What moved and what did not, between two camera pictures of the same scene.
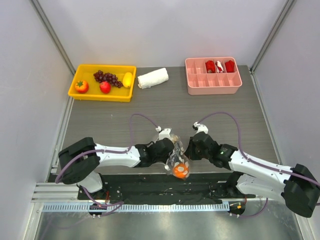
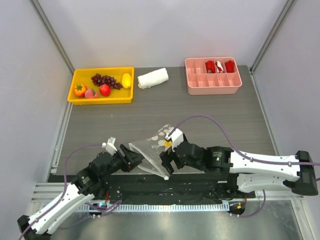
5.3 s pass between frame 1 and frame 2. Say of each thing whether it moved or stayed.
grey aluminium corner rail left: stayed
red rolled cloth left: stayed
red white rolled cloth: stayed
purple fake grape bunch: moved
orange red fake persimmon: moved
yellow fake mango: stayed
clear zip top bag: moved
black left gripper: moved
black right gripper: moved
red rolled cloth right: stayed
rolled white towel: stayed
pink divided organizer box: stayed
